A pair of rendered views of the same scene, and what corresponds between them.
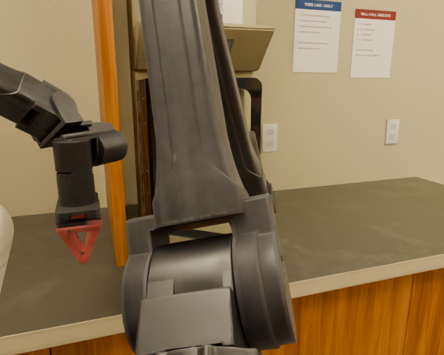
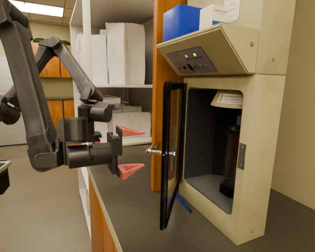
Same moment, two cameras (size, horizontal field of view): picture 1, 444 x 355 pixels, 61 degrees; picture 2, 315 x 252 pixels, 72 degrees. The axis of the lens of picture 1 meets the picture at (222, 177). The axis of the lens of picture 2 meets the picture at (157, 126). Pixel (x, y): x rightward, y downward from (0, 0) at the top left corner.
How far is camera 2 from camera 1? 0.98 m
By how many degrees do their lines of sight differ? 81
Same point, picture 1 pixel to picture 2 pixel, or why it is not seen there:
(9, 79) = (79, 81)
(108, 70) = (154, 76)
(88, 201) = not seen: hidden behind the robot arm
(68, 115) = (82, 96)
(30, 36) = not seen: hidden behind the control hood
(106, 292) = (122, 190)
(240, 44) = (208, 49)
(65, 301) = (115, 182)
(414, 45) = not seen: outside the picture
